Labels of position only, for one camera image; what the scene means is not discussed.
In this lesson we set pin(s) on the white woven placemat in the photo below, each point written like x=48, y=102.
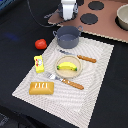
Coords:
x=68, y=103

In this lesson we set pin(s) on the red toy tomato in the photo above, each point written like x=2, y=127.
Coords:
x=40, y=44

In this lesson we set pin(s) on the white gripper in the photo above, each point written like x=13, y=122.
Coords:
x=68, y=6

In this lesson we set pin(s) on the yellow toy banana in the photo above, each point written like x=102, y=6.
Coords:
x=67, y=65

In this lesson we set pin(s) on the fork with wooden handle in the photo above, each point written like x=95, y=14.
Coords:
x=65, y=81

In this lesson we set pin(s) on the pink toy stove top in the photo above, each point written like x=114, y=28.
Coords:
x=106, y=25

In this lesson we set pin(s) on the knife with wooden handle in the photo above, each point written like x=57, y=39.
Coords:
x=79, y=56

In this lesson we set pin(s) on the grey pot with handles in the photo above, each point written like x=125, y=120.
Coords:
x=68, y=36

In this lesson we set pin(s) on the grey saucepan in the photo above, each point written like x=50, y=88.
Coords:
x=60, y=11

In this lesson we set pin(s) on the toy bread loaf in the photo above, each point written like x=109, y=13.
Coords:
x=41, y=88

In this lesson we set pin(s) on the beige round plate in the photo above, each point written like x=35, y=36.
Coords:
x=66, y=73

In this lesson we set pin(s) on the yellow toy box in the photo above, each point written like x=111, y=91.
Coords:
x=39, y=64

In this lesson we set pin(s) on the white bowl on stove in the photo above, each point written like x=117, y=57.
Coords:
x=122, y=14

